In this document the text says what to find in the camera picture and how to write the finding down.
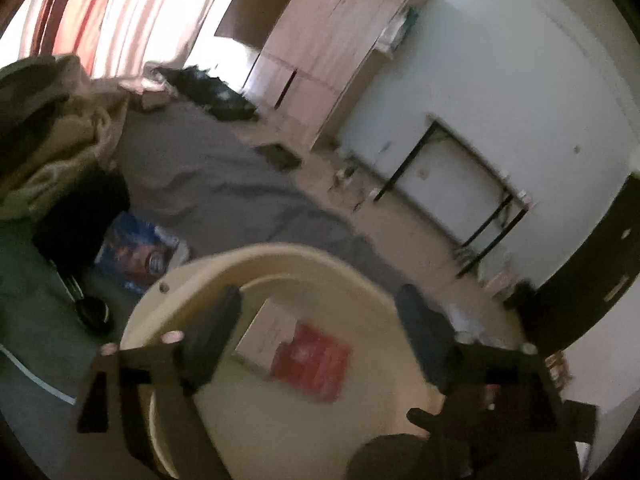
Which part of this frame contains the black folding table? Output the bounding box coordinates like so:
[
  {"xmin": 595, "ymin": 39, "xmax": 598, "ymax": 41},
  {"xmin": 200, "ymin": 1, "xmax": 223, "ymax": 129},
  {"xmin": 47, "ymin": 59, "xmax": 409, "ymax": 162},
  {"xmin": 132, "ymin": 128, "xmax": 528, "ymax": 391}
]
[{"xmin": 373, "ymin": 114, "xmax": 533, "ymax": 278}]

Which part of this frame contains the wooden wardrobe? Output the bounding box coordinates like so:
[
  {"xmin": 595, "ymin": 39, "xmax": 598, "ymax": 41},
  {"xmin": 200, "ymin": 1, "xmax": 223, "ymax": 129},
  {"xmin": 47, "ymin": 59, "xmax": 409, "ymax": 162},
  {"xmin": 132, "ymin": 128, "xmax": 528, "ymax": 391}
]
[{"xmin": 216, "ymin": 0, "xmax": 427, "ymax": 151}]

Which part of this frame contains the grey bed sheet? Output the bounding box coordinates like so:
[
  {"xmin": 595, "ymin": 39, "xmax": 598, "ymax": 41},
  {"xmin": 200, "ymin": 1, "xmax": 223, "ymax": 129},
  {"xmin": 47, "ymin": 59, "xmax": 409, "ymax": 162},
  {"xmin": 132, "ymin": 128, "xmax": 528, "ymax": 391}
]
[{"xmin": 117, "ymin": 102, "xmax": 407, "ymax": 294}]

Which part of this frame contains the red curtain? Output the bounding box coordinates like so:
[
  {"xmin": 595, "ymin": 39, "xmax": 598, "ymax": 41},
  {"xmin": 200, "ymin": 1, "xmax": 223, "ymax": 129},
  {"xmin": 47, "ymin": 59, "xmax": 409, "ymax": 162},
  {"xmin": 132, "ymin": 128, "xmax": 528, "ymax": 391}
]
[{"xmin": 18, "ymin": 0, "xmax": 215, "ymax": 78}]

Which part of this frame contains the black door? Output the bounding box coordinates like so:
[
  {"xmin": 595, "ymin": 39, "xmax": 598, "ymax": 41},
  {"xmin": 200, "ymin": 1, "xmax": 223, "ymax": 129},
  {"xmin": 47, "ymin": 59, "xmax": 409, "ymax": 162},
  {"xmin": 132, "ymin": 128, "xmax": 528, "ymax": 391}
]
[{"xmin": 504, "ymin": 174, "xmax": 640, "ymax": 358}]

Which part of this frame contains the beige clothing pile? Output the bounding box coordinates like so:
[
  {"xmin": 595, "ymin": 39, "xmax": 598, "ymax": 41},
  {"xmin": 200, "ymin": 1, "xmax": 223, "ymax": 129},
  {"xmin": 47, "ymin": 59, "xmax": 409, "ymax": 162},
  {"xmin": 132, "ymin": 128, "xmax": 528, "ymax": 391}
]
[{"xmin": 1, "ymin": 54, "xmax": 130, "ymax": 221}]

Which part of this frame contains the red grey cigarette box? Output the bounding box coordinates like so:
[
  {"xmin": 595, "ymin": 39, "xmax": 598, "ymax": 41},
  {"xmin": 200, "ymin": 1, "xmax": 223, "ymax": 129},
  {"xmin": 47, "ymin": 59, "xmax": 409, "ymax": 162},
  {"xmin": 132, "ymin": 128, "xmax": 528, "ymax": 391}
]
[{"xmin": 234, "ymin": 299, "xmax": 352, "ymax": 403}]

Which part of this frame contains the black open suitcase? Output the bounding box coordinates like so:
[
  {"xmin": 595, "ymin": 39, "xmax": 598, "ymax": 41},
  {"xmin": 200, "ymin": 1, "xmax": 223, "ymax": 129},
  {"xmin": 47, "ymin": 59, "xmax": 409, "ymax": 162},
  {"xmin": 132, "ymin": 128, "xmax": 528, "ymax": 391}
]
[{"xmin": 152, "ymin": 65, "xmax": 256, "ymax": 122}]

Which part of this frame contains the black foam tray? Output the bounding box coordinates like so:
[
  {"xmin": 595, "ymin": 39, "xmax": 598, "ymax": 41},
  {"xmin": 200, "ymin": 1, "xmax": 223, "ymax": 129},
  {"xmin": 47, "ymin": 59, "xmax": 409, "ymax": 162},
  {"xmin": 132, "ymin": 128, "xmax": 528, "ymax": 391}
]
[{"xmin": 254, "ymin": 143, "xmax": 302, "ymax": 172}]

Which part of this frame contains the cream plastic basin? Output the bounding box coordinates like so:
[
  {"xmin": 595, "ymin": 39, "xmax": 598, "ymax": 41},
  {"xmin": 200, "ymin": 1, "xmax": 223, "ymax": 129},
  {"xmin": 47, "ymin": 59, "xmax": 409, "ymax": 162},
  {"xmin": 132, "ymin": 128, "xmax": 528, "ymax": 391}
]
[{"xmin": 120, "ymin": 244, "xmax": 444, "ymax": 479}]

